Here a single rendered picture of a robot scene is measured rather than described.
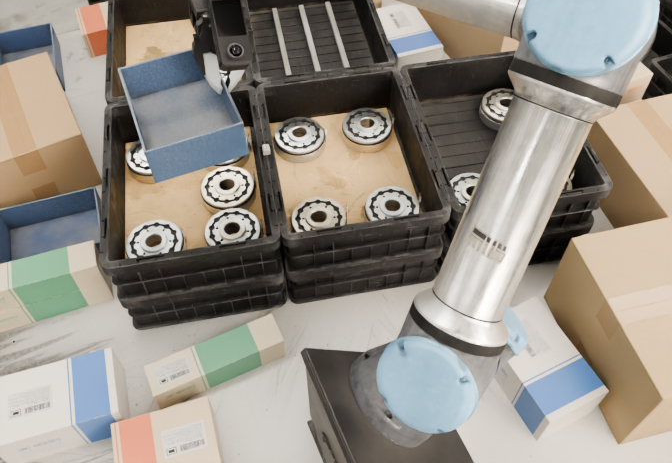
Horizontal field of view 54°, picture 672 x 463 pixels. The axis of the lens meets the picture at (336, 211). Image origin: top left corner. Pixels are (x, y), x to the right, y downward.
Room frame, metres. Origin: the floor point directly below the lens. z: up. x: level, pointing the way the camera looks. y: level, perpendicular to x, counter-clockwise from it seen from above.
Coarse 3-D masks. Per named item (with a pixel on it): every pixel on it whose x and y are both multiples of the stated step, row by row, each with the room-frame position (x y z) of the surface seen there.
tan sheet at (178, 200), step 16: (128, 144) 0.96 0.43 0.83; (128, 176) 0.87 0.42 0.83; (192, 176) 0.87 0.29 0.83; (256, 176) 0.87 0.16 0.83; (128, 192) 0.83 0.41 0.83; (144, 192) 0.83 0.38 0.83; (160, 192) 0.83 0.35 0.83; (176, 192) 0.83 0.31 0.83; (192, 192) 0.83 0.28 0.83; (256, 192) 0.83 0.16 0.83; (128, 208) 0.79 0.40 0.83; (144, 208) 0.79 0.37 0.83; (160, 208) 0.79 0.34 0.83; (176, 208) 0.79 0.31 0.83; (192, 208) 0.79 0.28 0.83; (256, 208) 0.79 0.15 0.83; (128, 224) 0.75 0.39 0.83; (176, 224) 0.75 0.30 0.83; (192, 224) 0.75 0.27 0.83; (192, 240) 0.71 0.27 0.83
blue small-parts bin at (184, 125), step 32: (160, 64) 0.86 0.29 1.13; (192, 64) 0.88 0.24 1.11; (128, 96) 0.77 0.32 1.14; (160, 96) 0.84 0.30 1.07; (192, 96) 0.84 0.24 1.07; (224, 96) 0.80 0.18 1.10; (160, 128) 0.76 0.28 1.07; (192, 128) 0.76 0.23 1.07; (224, 128) 0.70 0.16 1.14; (160, 160) 0.66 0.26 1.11; (192, 160) 0.67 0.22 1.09; (224, 160) 0.69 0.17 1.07
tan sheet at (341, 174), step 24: (336, 120) 1.03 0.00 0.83; (336, 144) 0.96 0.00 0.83; (288, 168) 0.89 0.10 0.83; (312, 168) 0.89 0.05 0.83; (336, 168) 0.89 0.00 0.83; (360, 168) 0.89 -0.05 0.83; (384, 168) 0.89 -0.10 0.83; (288, 192) 0.83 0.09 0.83; (312, 192) 0.83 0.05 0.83; (336, 192) 0.83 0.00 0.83; (360, 192) 0.83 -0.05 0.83; (288, 216) 0.77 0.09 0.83; (360, 216) 0.77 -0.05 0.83
